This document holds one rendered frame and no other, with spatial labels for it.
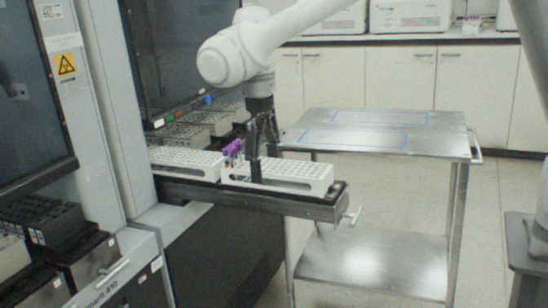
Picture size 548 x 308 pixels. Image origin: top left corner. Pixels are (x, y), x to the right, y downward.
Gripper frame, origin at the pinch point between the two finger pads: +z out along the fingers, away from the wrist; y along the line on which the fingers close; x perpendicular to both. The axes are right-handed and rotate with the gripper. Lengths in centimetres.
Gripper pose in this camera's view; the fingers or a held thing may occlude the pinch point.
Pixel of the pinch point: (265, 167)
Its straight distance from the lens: 114.7
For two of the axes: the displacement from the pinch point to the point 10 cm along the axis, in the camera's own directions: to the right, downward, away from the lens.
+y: 4.2, -3.9, 8.2
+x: -9.1, -1.0, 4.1
